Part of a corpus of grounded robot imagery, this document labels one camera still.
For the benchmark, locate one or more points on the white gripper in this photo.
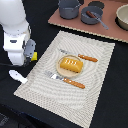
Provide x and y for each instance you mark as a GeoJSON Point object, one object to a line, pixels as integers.
{"type": "Point", "coordinates": [20, 48]}

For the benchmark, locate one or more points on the white fish-shaped toy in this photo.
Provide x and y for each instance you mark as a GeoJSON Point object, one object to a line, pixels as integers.
{"type": "Point", "coordinates": [17, 76]}

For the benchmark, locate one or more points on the orange toy bread loaf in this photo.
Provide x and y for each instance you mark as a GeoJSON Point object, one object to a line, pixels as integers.
{"type": "Point", "coordinates": [71, 64]}

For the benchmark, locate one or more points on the brown toy sausage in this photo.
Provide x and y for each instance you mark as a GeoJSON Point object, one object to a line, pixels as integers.
{"type": "Point", "coordinates": [90, 14]}

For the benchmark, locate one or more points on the grey round bowl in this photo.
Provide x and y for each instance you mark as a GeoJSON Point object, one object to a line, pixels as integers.
{"type": "Point", "coordinates": [94, 10]}

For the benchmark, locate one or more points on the yellow box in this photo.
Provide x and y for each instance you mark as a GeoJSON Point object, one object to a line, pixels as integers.
{"type": "Point", "coordinates": [34, 58]}

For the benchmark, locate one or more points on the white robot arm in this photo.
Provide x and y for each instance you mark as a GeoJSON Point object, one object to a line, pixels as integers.
{"type": "Point", "coordinates": [13, 17]}

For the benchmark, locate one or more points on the tan round plate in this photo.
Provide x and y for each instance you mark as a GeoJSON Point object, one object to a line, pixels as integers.
{"type": "Point", "coordinates": [64, 72]}

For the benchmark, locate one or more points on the dark grey cooking pot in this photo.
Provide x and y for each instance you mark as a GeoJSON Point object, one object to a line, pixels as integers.
{"type": "Point", "coordinates": [69, 9]}

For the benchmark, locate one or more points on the grey spoon in bowl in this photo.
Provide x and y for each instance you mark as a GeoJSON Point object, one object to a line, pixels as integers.
{"type": "Point", "coordinates": [101, 22]}

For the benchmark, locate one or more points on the beige woven placemat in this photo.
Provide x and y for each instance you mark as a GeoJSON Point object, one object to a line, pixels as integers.
{"type": "Point", "coordinates": [72, 103]}

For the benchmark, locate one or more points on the pink stove board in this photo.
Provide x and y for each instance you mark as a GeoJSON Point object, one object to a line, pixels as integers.
{"type": "Point", "coordinates": [108, 17]}

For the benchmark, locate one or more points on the beige bowl on stove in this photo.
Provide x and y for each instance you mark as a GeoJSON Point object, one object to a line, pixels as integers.
{"type": "Point", "coordinates": [122, 15]}

